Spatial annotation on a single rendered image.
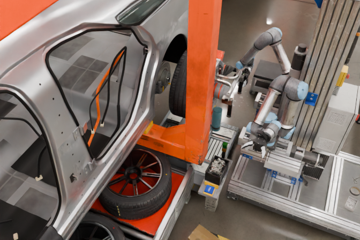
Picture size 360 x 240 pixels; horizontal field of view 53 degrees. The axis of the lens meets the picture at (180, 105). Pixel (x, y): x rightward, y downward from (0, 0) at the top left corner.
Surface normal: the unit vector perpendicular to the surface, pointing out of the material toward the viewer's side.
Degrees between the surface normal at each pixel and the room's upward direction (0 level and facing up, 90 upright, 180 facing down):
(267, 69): 0
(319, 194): 0
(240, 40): 0
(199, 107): 90
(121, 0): 39
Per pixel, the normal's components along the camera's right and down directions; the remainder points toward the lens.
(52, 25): 0.49, -0.49
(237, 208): 0.01, -0.73
